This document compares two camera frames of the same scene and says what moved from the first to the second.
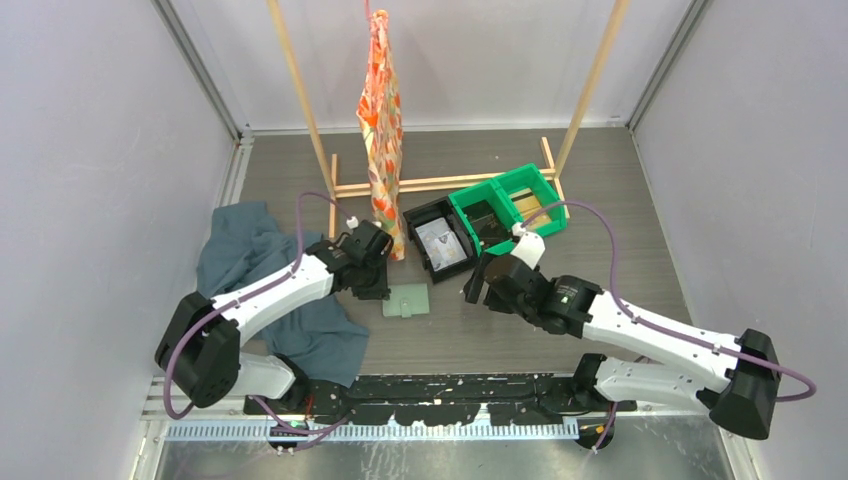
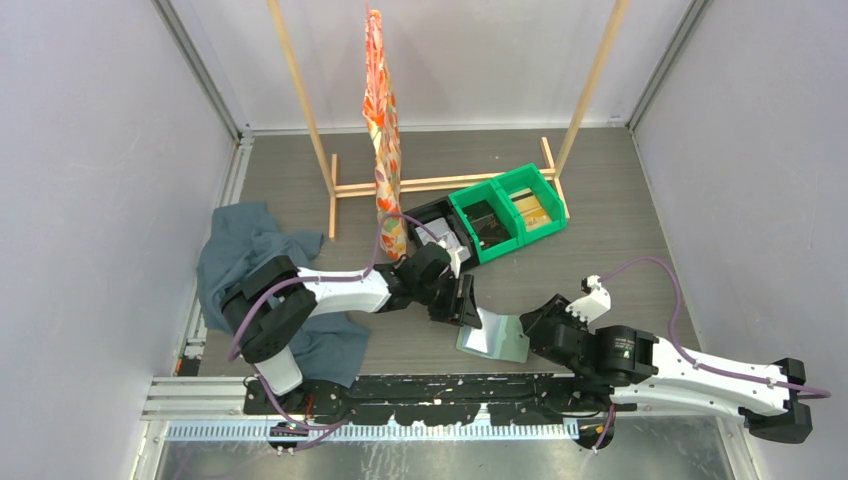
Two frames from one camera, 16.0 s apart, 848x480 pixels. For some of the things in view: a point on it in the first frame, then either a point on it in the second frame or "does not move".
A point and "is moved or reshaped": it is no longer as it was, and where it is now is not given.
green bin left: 488,217 does not move
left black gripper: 379,290 → 449,313
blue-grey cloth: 241,246 does not move
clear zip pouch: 406,300 is moved or reshaped
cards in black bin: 441,243 does not move
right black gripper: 473,287 → 552,310
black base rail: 524,400 does not move
